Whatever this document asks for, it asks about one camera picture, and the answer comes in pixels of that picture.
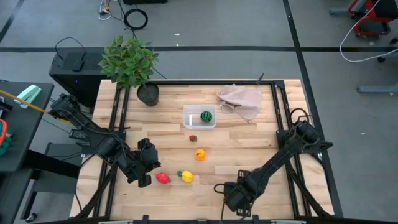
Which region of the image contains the silver aluminium bar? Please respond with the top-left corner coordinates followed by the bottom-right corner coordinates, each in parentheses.
top-left (270, 219), bottom-right (307, 224)
top-left (98, 219), bottom-right (134, 224)

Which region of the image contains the black coiled cable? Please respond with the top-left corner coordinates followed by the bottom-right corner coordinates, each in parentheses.
top-left (123, 8), bottom-right (149, 31)

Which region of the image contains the long white cable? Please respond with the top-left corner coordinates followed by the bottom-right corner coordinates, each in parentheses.
top-left (339, 0), bottom-right (398, 63)

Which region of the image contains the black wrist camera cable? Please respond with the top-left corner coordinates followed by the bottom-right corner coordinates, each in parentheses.
top-left (213, 182), bottom-right (233, 220)

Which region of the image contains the black desk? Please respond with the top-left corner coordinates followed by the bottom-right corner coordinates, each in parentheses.
top-left (0, 80), bottom-right (55, 174)

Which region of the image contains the clear plastic tupperware container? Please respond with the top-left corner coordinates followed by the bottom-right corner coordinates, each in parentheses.
top-left (182, 104), bottom-right (218, 131)

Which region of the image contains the black aluminium rig frame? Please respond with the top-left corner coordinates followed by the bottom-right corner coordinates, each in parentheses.
top-left (73, 79), bottom-right (345, 224)

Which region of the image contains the beige cloth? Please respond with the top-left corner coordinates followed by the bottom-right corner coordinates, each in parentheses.
top-left (216, 84), bottom-right (262, 124)

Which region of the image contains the black computer tower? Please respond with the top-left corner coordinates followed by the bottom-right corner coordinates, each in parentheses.
top-left (49, 51), bottom-right (108, 108)

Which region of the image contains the yellow pole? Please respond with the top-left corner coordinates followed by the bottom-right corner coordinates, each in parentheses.
top-left (0, 89), bottom-right (73, 124)

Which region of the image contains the black rolling stand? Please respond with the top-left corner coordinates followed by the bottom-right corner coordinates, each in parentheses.
top-left (21, 142), bottom-right (82, 222)

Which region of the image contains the grey floor leg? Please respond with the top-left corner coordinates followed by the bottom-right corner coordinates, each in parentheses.
top-left (356, 84), bottom-right (398, 95)
top-left (328, 7), bottom-right (354, 16)

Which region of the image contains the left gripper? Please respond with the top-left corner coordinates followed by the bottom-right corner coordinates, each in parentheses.
top-left (136, 138), bottom-right (162, 189)

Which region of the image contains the black flat box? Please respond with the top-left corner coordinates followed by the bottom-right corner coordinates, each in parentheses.
top-left (61, 51), bottom-right (86, 72)

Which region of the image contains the red and black cart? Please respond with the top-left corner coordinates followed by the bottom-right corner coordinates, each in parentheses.
top-left (348, 0), bottom-right (398, 38)

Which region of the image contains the white cable bundle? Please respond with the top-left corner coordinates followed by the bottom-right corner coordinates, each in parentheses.
top-left (97, 0), bottom-right (113, 21)

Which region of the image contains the orange and green tool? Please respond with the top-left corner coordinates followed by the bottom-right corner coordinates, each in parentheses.
top-left (0, 118), bottom-right (14, 157)

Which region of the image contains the green plant in black pot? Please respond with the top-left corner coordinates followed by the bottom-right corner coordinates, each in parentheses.
top-left (98, 35), bottom-right (160, 108)

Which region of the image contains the red toy dragon fruit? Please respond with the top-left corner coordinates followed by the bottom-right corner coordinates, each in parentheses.
top-left (155, 172), bottom-right (172, 185)

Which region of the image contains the yellow toy fruit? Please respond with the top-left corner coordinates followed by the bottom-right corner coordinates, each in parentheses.
top-left (177, 170), bottom-right (194, 184)

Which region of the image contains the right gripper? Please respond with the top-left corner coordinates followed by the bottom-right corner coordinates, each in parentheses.
top-left (223, 169), bottom-right (259, 218)

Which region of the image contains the mint green stapler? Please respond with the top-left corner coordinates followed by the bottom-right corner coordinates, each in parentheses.
top-left (13, 84), bottom-right (42, 110)

